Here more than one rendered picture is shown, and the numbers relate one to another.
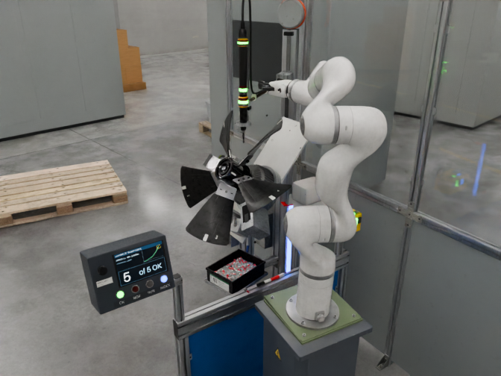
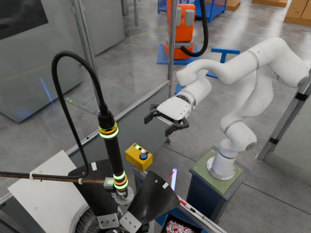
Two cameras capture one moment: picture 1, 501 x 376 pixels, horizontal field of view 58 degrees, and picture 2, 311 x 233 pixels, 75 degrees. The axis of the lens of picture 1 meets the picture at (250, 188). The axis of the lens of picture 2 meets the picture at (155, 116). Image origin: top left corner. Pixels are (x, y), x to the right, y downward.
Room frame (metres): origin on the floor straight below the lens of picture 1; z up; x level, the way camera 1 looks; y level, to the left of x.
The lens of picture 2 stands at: (1.95, 0.38, 2.16)
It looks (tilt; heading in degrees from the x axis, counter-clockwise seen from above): 43 degrees down; 254
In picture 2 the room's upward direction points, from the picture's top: straight up
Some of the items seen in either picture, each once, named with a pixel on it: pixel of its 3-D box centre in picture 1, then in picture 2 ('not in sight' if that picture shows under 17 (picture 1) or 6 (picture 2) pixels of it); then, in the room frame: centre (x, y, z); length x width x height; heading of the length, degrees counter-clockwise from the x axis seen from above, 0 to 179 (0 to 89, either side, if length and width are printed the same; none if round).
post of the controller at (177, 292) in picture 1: (178, 298); not in sight; (1.37, 0.27, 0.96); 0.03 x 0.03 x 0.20; 34
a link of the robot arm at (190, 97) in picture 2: (296, 91); (184, 101); (1.67, -0.17, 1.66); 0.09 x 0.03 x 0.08; 124
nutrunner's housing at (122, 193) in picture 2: (243, 78); (116, 164); (1.96, 0.03, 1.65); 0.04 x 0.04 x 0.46
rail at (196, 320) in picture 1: (271, 289); (184, 207); (1.61, -0.09, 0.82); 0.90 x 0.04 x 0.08; 124
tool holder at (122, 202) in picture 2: (244, 113); (119, 189); (1.97, 0.03, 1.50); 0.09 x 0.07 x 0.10; 159
